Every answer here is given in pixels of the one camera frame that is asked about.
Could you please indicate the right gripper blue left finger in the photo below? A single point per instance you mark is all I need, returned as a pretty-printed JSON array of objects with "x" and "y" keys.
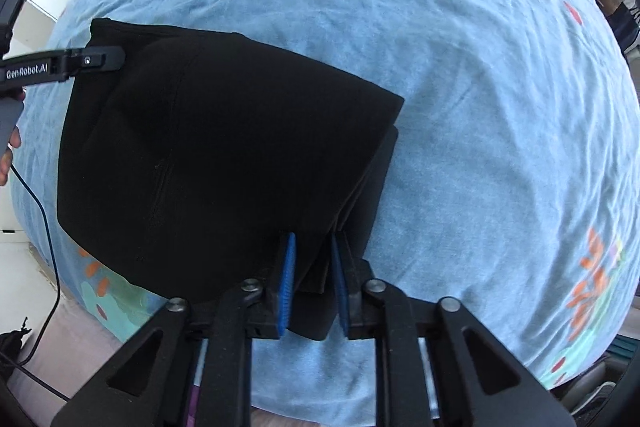
[{"x": 189, "y": 365}]

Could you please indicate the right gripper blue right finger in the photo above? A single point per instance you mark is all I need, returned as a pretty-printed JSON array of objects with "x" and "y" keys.
[{"x": 435, "y": 363}]

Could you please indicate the blue patterned bed cover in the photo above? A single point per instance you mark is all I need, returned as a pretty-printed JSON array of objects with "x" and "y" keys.
[{"x": 513, "y": 185}]

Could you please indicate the left hand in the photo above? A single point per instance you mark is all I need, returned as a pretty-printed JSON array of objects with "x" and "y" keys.
[{"x": 12, "y": 105}]

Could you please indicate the black pants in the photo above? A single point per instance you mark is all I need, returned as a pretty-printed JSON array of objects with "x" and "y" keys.
[{"x": 183, "y": 170}]

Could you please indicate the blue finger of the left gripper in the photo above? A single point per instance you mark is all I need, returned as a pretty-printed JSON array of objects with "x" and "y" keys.
[{"x": 93, "y": 59}]

